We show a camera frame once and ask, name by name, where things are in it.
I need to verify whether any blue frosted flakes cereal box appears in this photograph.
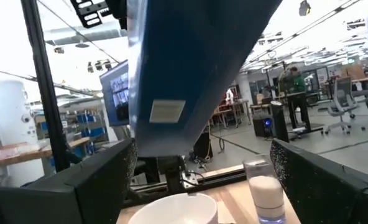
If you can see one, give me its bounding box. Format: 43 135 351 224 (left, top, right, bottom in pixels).
127 0 283 158

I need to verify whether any wooden workbench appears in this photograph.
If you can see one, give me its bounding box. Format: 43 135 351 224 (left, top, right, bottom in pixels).
0 136 91 170

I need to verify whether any black computer tower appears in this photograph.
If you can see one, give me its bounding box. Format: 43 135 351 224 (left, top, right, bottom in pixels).
252 113 274 138

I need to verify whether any pale bowl with notched rim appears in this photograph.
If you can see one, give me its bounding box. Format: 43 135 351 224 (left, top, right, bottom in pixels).
127 192 219 224

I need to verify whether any tall black column stand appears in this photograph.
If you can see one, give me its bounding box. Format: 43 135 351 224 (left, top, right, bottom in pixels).
270 100 290 143

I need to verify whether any black aluminium frame rail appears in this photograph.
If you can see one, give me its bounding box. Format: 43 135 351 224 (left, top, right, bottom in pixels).
129 172 247 200

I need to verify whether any black vertical frame post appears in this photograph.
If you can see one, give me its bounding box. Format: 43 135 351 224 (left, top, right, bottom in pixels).
20 0 71 174

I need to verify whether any clear glass with milk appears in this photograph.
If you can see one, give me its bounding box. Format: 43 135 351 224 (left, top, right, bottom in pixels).
242 154 287 224

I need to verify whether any person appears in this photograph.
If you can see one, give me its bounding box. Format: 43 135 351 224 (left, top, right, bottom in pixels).
285 65 311 130

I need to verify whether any brown cardboard box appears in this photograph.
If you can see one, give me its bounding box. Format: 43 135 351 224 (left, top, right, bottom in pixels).
341 64 367 80

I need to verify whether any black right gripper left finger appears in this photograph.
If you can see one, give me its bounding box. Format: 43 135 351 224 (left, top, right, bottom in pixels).
0 138 138 224

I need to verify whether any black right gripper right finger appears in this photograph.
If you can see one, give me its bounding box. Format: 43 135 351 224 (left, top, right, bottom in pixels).
269 138 368 224

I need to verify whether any flat computer monitor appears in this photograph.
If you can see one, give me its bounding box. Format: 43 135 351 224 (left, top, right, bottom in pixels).
99 59 131 128

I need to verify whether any black standing desk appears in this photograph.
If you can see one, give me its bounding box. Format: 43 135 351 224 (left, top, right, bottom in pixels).
285 91 324 134

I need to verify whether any black slotted bracket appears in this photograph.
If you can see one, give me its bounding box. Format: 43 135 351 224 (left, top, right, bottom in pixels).
69 0 112 29

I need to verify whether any grey office chair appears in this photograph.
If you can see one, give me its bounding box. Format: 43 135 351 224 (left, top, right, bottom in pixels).
323 76 367 135

